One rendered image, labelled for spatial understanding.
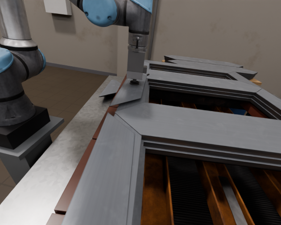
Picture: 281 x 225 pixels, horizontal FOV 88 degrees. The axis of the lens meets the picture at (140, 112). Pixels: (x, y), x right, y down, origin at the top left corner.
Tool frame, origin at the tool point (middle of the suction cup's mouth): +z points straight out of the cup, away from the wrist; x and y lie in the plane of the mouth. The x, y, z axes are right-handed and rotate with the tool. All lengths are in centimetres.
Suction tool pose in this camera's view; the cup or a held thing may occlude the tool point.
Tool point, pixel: (134, 86)
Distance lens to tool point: 65.0
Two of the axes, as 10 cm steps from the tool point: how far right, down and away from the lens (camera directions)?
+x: -9.9, -1.1, -0.2
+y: 0.4, -5.3, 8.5
